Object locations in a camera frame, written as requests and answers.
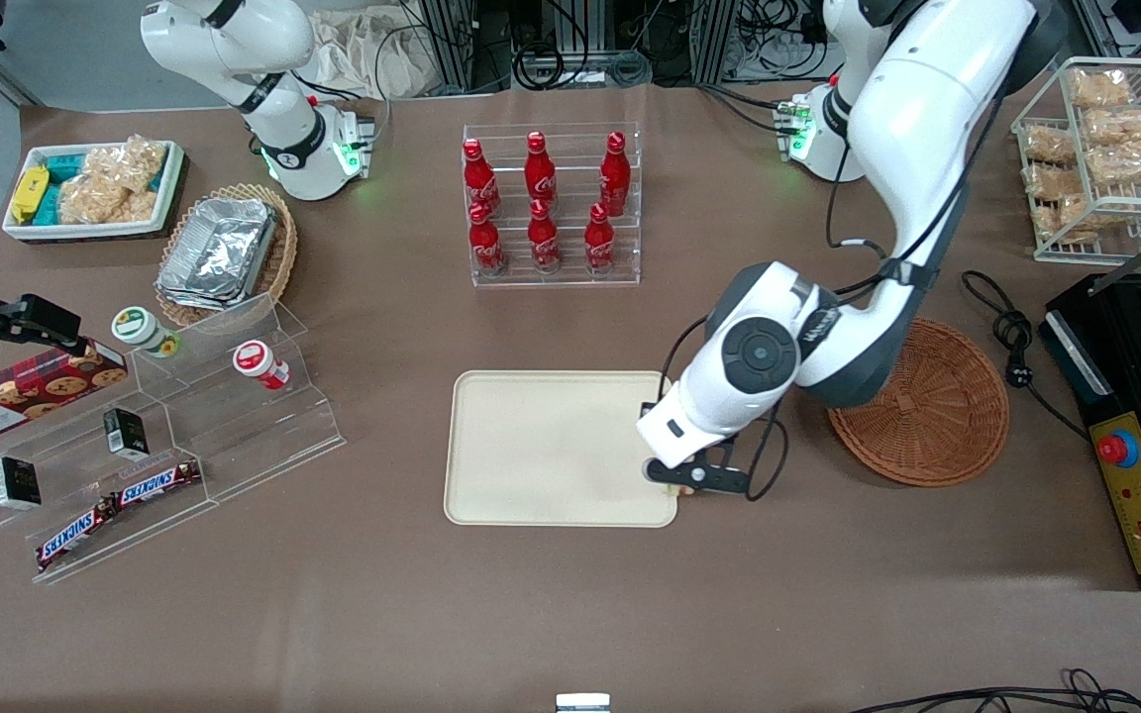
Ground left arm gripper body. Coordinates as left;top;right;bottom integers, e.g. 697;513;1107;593
637;388;742;466

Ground beige rectangular serving tray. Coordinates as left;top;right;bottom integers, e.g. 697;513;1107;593
444;370;678;528

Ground round brown wicker basket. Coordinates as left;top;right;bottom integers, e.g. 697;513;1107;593
827;317;1010;488

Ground oval light wicker basket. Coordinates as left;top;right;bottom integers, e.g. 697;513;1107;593
155;182;299;330

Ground red tartan cookie box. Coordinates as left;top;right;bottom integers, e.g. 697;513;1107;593
0;340;130;447

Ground white rectangular plastic bin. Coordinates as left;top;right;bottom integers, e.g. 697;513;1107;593
1;140;186;243

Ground green lid white cup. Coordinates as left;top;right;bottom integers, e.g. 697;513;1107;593
112;306;181;358

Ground clear bag rice crackers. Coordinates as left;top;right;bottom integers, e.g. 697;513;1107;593
83;134;168;196
56;172;159;227

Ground yellow snack packet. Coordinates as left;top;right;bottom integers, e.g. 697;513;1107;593
10;164;52;225

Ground small black box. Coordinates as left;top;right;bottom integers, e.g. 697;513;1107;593
102;407;152;462
0;456;44;511

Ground stacked aluminium foil trays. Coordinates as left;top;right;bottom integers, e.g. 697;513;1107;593
156;196;279;302

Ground snickers chocolate bar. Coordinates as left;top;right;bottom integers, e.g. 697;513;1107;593
114;458;204;509
35;499;122;573

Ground clear acrylic bottle rack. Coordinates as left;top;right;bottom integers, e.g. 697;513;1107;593
463;123;642;288

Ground red cola bottle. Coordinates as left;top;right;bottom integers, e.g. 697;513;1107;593
468;203;509;276
527;199;562;273
462;138;502;217
583;203;617;273
599;131;631;217
524;131;559;207

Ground red lid white cup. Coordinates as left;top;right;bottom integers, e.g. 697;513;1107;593
232;340;291;391

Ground clear acrylic stepped display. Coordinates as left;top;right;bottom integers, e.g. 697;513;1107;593
0;292;347;585

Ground beige cloth bag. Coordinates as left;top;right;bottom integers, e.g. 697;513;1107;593
305;6;435;101

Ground black countertop appliance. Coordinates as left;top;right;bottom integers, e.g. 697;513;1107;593
1038;211;1141;592

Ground bagged rice cracker snack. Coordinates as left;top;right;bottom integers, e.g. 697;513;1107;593
1086;141;1141;189
1022;123;1080;167
1083;106;1141;150
1022;163;1092;205
1033;193;1126;245
1068;66;1135;111

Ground long black arm cable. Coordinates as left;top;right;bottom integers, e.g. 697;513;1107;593
823;149;974;298

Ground black base cables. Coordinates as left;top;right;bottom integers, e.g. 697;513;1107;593
695;79;797;136

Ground black power cable with plug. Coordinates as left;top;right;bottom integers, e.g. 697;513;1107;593
960;269;1092;443

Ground black floor cables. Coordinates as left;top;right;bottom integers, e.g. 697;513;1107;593
846;667;1141;713

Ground aluminium frame rack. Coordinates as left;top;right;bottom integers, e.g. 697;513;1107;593
689;0;742;86
414;0;517;96

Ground white wire rack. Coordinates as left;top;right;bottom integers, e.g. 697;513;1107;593
1011;56;1141;266

